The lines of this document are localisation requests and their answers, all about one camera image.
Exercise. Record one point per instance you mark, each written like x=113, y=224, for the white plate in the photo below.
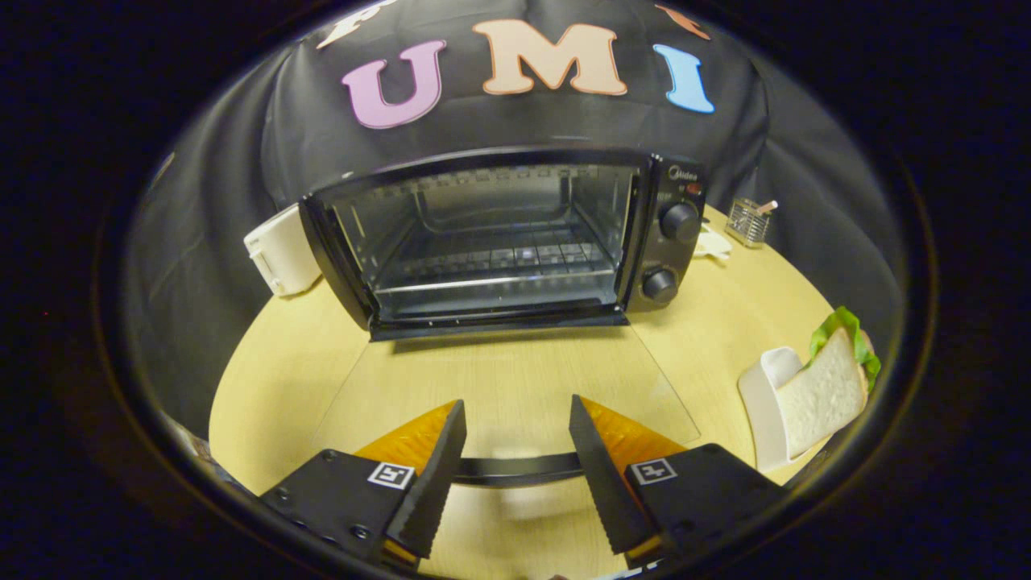
x=761, y=403

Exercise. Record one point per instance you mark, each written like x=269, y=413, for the metal oven rack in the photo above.
x=499, y=254

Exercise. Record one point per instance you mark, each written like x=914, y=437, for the small wooden stick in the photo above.
x=767, y=207

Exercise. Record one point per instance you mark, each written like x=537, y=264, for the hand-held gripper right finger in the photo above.
x=600, y=483

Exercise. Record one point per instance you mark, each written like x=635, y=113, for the divided plate with beans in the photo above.
x=713, y=244

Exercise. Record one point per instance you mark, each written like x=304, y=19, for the lettuce bread sandwich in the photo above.
x=826, y=395

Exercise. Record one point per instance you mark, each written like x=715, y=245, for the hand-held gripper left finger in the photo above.
x=431, y=483

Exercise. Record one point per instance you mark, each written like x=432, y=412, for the black toaster oven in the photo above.
x=676, y=258

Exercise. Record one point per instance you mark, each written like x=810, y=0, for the white bread toaster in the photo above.
x=282, y=250

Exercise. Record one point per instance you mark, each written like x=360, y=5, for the black backdrop cloth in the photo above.
x=773, y=145

